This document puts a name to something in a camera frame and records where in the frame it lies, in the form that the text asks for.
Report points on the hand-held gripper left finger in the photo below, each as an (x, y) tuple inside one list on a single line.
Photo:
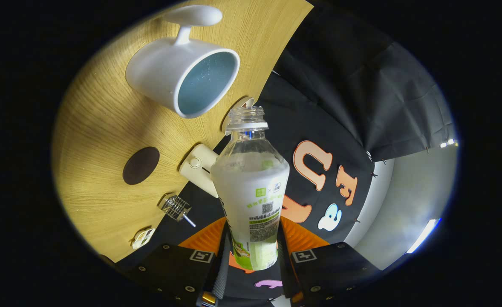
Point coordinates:
[(221, 268)]

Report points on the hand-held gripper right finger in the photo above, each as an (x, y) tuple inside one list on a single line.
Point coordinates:
[(286, 268)]

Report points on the clear juice bottle white label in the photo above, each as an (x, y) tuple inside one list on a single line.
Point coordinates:
[(251, 187)]

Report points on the dark brown round coaster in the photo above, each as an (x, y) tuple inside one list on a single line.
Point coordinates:
[(140, 166)]

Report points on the white divided seed dish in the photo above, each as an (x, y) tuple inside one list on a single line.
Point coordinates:
[(142, 238)]

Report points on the white toaster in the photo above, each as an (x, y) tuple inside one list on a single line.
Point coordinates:
[(197, 167)]

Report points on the large ceiling light panel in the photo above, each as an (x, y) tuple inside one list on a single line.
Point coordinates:
[(423, 235)]

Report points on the small white plate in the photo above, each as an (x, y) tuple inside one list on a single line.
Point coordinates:
[(246, 101)]

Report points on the wooden table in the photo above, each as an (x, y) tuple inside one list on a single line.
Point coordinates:
[(106, 128)]

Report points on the black backdrop cloth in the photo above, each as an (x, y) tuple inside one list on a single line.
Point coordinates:
[(340, 85)]

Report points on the small ceiling light panel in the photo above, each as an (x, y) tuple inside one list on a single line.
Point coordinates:
[(447, 143)]

